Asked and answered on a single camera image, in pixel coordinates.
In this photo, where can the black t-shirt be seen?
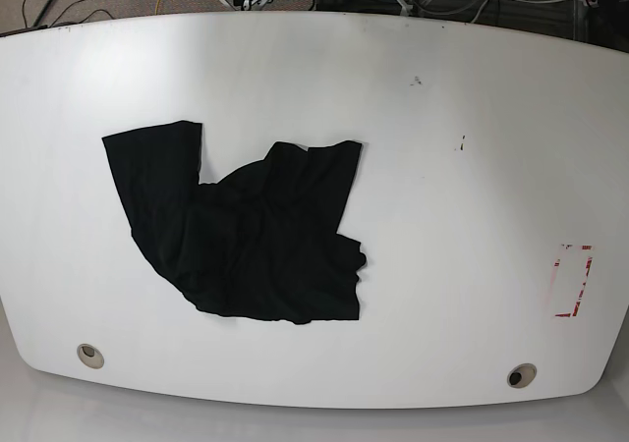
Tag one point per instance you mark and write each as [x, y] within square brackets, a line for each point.
[262, 243]

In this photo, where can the red tape rectangle marking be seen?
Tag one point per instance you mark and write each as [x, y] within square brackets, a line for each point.
[569, 278]

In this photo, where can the left table cable grommet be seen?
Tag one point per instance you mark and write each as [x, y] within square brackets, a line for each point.
[90, 356]

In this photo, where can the table cable grommet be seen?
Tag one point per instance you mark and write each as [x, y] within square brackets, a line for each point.
[521, 376]
[90, 356]

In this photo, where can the right table cable grommet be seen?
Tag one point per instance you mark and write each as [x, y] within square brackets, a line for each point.
[521, 376]

